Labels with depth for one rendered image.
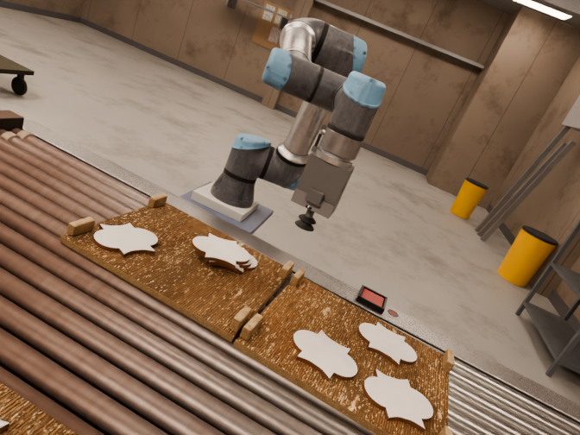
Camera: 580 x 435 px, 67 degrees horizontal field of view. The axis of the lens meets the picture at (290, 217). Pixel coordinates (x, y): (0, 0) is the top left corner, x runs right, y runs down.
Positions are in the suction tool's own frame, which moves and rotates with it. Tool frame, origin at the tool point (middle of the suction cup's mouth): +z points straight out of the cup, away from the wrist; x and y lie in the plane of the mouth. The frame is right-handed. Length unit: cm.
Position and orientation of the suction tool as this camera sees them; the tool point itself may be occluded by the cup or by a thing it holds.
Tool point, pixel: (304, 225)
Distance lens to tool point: 90.9
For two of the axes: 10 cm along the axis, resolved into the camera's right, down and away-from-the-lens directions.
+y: 8.8, 4.4, -1.6
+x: 2.9, -2.5, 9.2
